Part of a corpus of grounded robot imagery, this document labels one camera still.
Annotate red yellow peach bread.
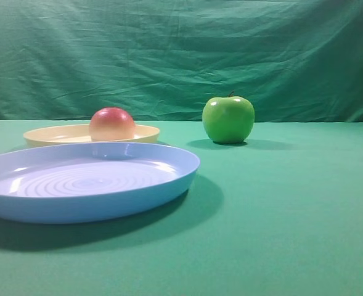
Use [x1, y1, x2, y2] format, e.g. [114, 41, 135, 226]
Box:
[89, 107, 136, 141]

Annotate yellow plastic plate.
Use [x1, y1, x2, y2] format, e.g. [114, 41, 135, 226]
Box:
[23, 124, 160, 147]

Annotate blue plastic plate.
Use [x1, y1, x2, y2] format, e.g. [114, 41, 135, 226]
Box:
[0, 142, 200, 224]

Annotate green apple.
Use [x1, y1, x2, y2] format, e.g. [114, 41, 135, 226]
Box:
[202, 94, 255, 144]

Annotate green tablecloth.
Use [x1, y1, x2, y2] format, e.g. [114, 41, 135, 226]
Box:
[0, 121, 363, 295]

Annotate green cloth backdrop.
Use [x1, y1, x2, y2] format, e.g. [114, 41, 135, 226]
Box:
[0, 1, 363, 122]

